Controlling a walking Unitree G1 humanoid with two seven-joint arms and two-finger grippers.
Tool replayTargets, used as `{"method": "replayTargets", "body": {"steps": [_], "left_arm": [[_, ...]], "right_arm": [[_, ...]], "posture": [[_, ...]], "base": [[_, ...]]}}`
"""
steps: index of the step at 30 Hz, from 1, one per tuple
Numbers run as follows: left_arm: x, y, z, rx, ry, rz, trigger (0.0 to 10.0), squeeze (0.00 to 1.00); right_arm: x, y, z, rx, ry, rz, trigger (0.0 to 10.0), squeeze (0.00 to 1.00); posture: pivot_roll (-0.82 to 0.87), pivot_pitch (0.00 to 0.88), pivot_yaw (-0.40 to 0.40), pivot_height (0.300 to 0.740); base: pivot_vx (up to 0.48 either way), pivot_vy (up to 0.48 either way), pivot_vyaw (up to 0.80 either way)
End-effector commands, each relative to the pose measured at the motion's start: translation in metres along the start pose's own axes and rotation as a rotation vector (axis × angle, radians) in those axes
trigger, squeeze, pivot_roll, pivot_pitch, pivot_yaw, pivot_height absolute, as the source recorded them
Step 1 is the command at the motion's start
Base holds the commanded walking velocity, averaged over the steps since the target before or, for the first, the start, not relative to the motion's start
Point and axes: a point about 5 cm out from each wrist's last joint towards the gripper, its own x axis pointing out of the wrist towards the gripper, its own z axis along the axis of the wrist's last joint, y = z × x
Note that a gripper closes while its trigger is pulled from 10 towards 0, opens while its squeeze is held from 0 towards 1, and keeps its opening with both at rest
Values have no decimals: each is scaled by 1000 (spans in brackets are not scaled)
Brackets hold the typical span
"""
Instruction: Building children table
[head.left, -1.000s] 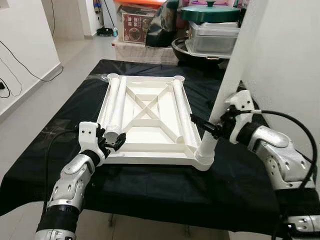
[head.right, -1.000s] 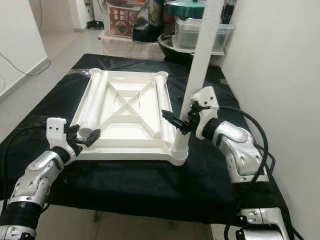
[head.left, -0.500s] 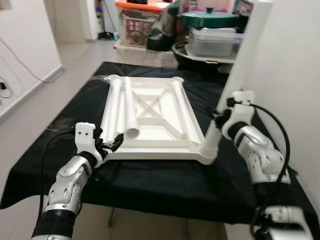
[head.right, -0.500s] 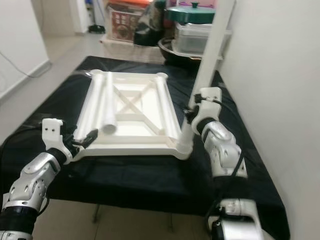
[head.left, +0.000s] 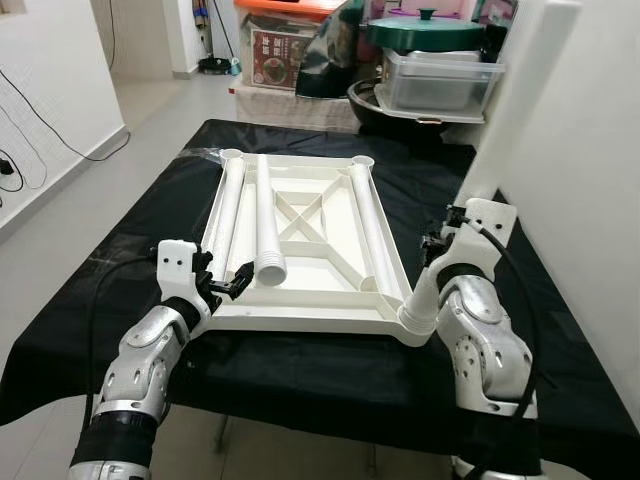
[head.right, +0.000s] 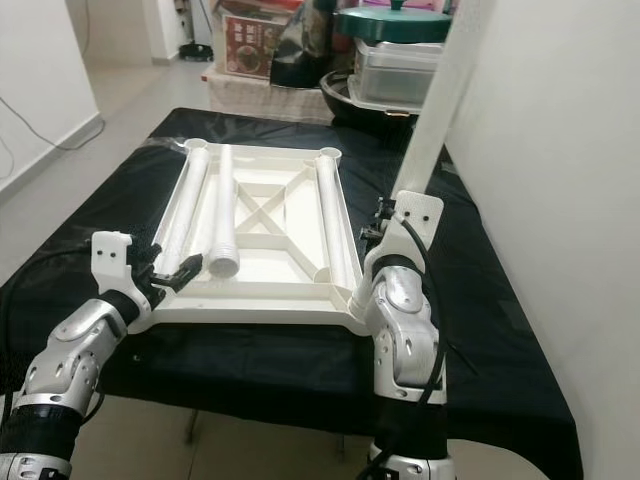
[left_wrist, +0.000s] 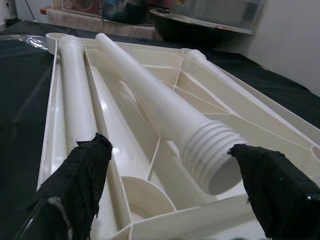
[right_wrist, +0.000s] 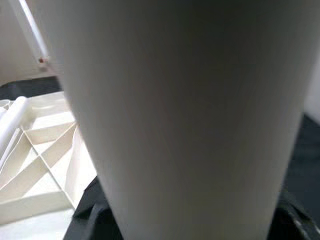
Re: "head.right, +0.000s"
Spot black wok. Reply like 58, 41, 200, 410
318, 70, 421, 126

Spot black tablecloth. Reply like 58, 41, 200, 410
0, 108, 586, 480

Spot green round pot lid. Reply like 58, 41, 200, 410
335, 0, 454, 44

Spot black floor mop head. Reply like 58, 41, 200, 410
175, 42, 219, 63

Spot black plastic bag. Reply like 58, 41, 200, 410
268, 0, 339, 89

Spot grey metal table leg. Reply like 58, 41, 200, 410
184, 405, 201, 446

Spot orange-lidded storage box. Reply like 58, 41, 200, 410
205, 0, 311, 81

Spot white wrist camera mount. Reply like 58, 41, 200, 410
365, 190, 446, 266
90, 230, 151, 321

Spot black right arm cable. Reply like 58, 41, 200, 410
365, 215, 451, 480

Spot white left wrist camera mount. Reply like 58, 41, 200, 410
90, 230, 151, 321

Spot clear plastic storage bin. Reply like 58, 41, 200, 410
345, 38, 451, 113

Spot white plastic children table top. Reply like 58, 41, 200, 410
145, 138, 386, 336

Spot clear tape strip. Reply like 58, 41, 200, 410
150, 135, 196, 151

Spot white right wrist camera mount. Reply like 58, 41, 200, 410
365, 190, 446, 266

